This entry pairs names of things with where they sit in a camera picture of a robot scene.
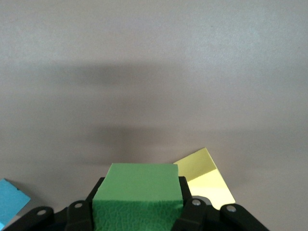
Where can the green foam cube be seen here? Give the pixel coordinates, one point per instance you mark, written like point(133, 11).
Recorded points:
point(137, 192)

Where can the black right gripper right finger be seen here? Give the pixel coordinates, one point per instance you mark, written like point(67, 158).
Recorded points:
point(216, 221)

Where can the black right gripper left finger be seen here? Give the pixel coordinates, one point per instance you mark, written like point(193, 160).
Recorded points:
point(36, 221)

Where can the brown table cover mat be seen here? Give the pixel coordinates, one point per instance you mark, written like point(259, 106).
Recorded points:
point(154, 48)

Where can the blue foam cube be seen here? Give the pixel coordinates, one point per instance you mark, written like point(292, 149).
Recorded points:
point(10, 202)

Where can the yellow foam cube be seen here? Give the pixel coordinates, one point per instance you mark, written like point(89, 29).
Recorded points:
point(207, 183)

